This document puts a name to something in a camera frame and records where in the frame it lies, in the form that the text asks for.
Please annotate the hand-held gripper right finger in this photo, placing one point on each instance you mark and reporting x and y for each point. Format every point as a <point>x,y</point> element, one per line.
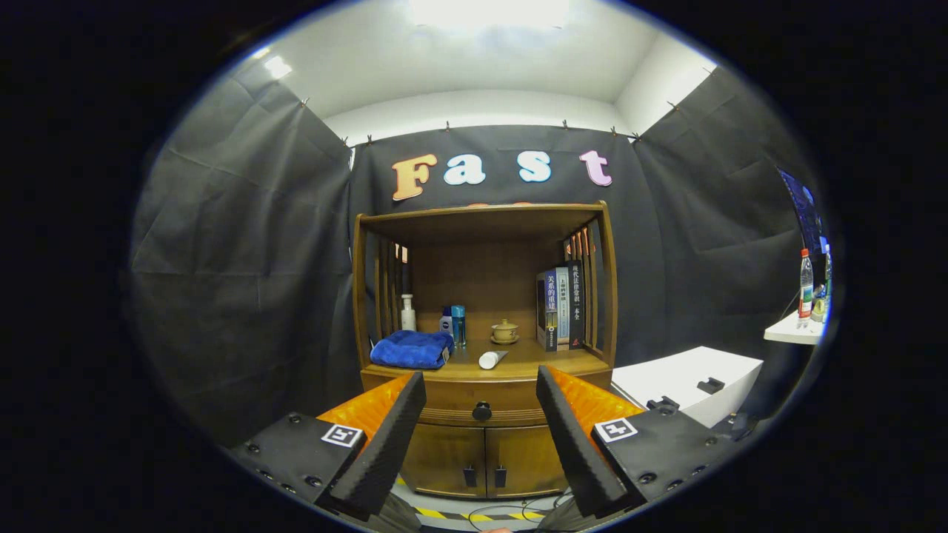
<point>576,444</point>

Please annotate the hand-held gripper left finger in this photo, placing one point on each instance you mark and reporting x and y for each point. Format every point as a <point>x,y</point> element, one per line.
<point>389,444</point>

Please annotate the white tube with green end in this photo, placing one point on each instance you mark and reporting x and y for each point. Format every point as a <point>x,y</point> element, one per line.
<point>489,360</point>

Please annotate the wooden cabinet door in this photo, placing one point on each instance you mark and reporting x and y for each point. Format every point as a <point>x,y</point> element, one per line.
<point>441,459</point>
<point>526,459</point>

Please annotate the wooden countertop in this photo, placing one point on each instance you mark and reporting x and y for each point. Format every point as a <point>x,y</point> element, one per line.
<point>526,363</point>

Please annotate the brown wooden cabinet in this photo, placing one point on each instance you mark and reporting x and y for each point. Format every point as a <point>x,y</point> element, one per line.
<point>481,222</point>

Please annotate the folded blue towel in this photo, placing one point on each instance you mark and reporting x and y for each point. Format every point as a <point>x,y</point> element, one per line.
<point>411,349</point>

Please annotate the yellow and black floor tape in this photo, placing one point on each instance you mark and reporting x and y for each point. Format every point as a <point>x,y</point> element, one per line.
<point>474,516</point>

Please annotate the white box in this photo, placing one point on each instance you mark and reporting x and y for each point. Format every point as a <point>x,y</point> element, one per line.
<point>674,377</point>

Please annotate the white pump bottle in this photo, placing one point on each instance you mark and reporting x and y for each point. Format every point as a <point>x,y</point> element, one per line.
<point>408,320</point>

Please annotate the beige lidded tea cup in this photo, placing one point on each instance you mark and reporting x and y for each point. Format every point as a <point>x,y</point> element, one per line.
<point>505,333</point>

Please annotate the small white and blue bottle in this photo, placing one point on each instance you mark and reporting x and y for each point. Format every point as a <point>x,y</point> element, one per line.
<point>446,324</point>

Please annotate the book with black spine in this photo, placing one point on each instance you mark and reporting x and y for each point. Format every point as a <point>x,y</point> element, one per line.
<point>576,311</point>

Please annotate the book with pale spine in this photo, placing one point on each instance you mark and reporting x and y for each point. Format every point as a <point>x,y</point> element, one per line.
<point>563,311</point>

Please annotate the book with blue spine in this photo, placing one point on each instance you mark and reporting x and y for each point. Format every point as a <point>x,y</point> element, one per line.
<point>550,311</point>

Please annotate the clear blue bottle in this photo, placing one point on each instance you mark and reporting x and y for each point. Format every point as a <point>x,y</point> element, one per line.
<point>458,326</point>

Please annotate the black backdrop cloth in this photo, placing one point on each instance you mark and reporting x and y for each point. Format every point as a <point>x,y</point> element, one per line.
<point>237,259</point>

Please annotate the white side shelf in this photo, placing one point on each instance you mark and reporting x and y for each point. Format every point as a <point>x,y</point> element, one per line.
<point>792,331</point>

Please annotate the plastic water bottle red label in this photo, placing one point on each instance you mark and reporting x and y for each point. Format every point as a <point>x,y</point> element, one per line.
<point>805,296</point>

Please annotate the dark blue screen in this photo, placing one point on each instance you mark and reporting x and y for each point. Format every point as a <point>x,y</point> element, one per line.
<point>807,215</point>

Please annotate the small ceiling light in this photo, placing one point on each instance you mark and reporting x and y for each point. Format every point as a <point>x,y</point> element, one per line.
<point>278,67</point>

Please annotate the large ceiling light panel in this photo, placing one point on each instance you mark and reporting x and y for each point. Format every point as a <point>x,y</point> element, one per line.
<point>489,13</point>

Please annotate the black bracket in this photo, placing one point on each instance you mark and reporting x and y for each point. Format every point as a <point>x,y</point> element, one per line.
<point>711,385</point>
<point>663,404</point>

